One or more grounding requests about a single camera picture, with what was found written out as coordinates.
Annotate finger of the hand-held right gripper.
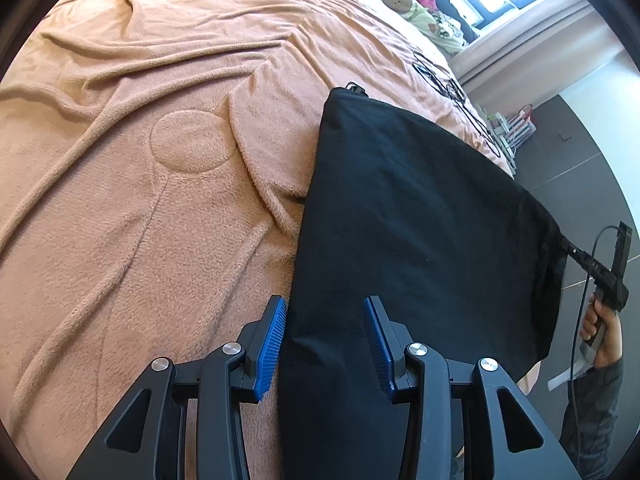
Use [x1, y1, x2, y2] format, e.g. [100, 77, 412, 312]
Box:
[561, 237, 603, 281]

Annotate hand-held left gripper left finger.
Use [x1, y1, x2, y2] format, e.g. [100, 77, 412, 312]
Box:
[65, 295, 288, 480]

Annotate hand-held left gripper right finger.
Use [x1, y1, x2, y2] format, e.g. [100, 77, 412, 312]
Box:
[363, 296, 583, 480]

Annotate black pants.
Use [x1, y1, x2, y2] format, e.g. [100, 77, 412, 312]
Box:
[277, 87, 568, 480]

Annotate person's right forearm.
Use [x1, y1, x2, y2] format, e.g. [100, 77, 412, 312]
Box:
[559, 355, 626, 480]

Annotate person's right hand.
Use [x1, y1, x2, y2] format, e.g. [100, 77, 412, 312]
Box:
[580, 292, 623, 368]

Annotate striped bag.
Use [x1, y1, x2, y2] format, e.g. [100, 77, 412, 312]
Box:
[500, 104, 536, 153]

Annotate orange fleece blanket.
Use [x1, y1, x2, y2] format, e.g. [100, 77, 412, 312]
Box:
[0, 0, 516, 480]

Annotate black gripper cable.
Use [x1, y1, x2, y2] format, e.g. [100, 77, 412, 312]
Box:
[567, 225, 623, 480]

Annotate black cable bundle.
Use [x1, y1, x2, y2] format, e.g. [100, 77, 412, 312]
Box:
[412, 50, 503, 158]

